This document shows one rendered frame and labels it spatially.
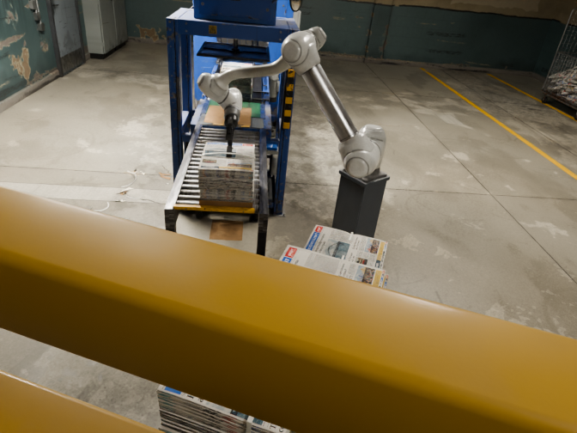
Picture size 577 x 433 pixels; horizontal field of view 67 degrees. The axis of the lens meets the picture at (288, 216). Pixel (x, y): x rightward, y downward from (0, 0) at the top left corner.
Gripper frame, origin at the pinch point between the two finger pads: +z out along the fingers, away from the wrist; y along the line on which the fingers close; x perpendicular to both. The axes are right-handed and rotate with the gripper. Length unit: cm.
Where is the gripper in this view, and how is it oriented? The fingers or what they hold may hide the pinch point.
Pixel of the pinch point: (228, 147)
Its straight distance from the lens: 236.2
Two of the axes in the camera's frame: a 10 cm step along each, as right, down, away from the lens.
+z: 0.0, 8.5, -5.2
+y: -1.1, 5.2, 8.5
